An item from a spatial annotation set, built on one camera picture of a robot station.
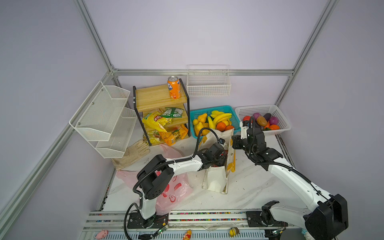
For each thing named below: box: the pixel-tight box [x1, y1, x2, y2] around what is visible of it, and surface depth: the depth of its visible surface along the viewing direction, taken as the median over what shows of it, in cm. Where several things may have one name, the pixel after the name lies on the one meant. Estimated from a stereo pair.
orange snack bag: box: [159, 124, 189, 146], surface depth 103 cm
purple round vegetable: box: [269, 116, 279, 125], surface depth 110 cm
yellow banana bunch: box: [207, 110, 232, 129], surface depth 113 cm
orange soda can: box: [167, 75, 182, 100], surface depth 77 cm
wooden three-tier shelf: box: [133, 78, 191, 146], surface depth 90 cm
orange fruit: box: [216, 121, 227, 132], surface depth 109 cm
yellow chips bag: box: [142, 111, 172, 132], surface depth 88 cm
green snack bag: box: [160, 107, 185, 118], surface depth 90 cm
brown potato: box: [256, 115, 268, 127], surface depth 110 cm
